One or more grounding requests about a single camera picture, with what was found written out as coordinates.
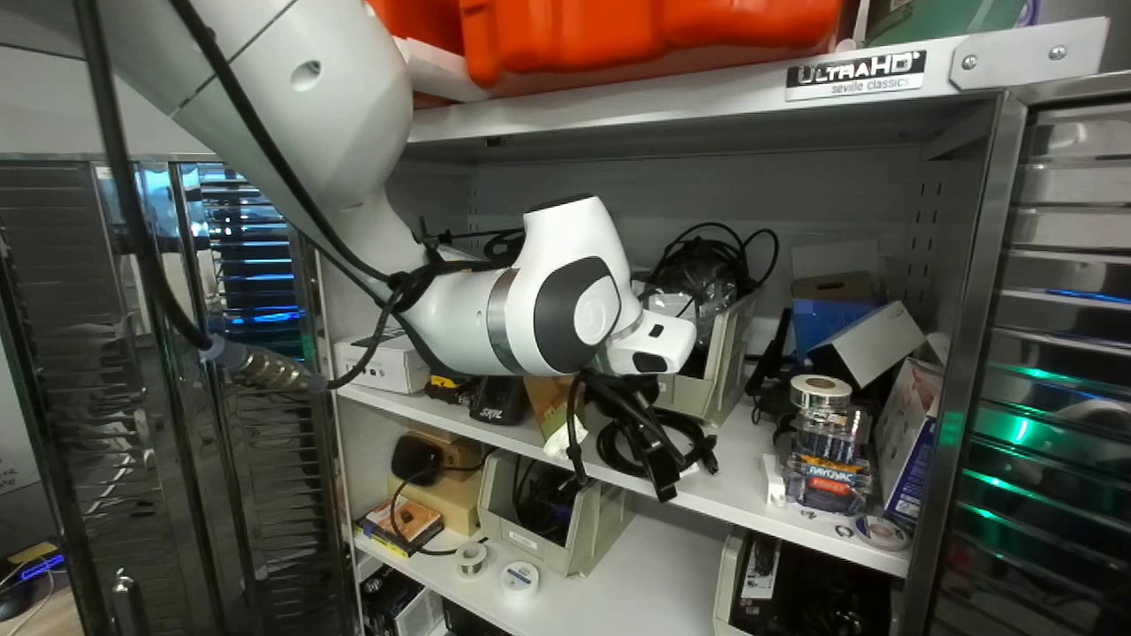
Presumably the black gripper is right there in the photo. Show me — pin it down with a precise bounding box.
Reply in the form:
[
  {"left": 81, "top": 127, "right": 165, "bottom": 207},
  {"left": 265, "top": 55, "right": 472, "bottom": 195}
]
[{"left": 580, "top": 371, "right": 684, "bottom": 504}]

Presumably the black handheld tool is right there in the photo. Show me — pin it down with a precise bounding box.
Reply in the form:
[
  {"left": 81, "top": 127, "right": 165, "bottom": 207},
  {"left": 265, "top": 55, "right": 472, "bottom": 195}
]
[{"left": 743, "top": 303, "right": 804, "bottom": 421}]

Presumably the blue box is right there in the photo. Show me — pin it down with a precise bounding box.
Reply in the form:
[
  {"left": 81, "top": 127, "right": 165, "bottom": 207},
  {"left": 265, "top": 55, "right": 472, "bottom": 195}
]
[{"left": 788, "top": 292, "right": 879, "bottom": 365}]

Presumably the grey storage bin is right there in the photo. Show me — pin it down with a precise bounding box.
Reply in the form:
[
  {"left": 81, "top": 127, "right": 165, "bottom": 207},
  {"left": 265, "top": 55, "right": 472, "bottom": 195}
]
[{"left": 472, "top": 453, "right": 631, "bottom": 578}]

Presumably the battery multipack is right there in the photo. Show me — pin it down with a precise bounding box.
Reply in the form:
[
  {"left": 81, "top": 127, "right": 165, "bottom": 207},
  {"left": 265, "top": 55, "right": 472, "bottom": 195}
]
[{"left": 778, "top": 408, "right": 876, "bottom": 514}]

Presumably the label tape roll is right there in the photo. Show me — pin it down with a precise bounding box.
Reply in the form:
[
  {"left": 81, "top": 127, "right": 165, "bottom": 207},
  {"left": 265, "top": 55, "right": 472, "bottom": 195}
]
[{"left": 788, "top": 371, "right": 855, "bottom": 428}]

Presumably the small solder spool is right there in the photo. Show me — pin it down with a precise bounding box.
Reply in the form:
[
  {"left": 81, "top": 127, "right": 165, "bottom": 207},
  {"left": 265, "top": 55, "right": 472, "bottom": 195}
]
[{"left": 457, "top": 538, "right": 490, "bottom": 578}]

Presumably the clear tape roll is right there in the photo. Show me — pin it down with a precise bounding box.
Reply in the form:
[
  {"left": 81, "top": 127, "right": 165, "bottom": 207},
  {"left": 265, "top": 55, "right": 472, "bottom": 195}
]
[{"left": 853, "top": 508, "right": 914, "bottom": 553}]

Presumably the black power adapter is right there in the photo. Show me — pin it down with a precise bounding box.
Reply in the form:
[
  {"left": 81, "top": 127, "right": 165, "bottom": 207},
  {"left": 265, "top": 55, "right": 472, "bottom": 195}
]
[{"left": 385, "top": 432, "right": 450, "bottom": 486}]

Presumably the white printed package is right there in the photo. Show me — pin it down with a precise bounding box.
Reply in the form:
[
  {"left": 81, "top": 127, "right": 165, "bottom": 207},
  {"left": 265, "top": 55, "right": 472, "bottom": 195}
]
[{"left": 873, "top": 351, "right": 946, "bottom": 525}]

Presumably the orange black device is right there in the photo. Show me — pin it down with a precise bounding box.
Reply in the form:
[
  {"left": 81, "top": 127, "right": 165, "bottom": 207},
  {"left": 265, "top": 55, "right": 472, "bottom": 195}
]
[{"left": 358, "top": 500, "right": 457, "bottom": 560}]

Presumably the white flap card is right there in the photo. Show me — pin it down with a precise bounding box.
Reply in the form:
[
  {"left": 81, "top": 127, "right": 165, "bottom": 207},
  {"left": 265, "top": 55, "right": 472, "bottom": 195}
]
[{"left": 823, "top": 296, "right": 928, "bottom": 392}]

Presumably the stainless steel shelf cabinet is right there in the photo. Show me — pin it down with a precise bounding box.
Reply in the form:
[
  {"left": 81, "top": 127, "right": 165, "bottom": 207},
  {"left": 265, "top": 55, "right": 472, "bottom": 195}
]
[{"left": 310, "top": 9, "right": 1115, "bottom": 636}]

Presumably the small orange plastic bin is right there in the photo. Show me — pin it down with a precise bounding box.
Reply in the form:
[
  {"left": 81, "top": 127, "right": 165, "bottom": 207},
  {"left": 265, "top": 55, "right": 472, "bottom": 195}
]
[{"left": 457, "top": 0, "right": 853, "bottom": 93}]

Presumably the white plastic tube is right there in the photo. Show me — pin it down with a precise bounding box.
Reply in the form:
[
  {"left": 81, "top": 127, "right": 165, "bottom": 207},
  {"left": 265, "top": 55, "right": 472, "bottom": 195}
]
[{"left": 393, "top": 31, "right": 487, "bottom": 103}]

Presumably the metal tray rack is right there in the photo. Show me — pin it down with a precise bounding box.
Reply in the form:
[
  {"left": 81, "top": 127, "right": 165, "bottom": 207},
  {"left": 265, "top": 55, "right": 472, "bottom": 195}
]
[{"left": 928, "top": 98, "right": 1131, "bottom": 636}]

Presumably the large orange plastic bin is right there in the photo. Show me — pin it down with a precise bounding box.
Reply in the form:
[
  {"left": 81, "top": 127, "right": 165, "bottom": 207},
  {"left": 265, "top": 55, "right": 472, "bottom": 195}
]
[{"left": 367, "top": 0, "right": 466, "bottom": 55}]

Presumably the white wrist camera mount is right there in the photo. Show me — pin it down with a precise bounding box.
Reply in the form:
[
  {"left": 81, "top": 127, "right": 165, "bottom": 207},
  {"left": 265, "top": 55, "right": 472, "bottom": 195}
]
[{"left": 603, "top": 306, "right": 701, "bottom": 380}]

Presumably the black cable tangle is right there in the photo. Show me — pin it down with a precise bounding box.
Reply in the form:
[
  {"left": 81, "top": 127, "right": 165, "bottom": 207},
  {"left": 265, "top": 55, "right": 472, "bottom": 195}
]
[{"left": 639, "top": 220, "right": 784, "bottom": 321}]

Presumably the yellow black cordless drill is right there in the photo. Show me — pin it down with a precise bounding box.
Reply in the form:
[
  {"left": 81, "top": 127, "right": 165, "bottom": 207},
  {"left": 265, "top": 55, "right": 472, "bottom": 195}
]
[{"left": 419, "top": 367, "right": 472, "bottom": 405}]

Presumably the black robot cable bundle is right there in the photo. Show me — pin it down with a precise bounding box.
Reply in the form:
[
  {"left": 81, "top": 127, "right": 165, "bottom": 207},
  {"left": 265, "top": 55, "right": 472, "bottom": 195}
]
[{"left": 68, "top": 0, "right": 524, "bottom": 392}]

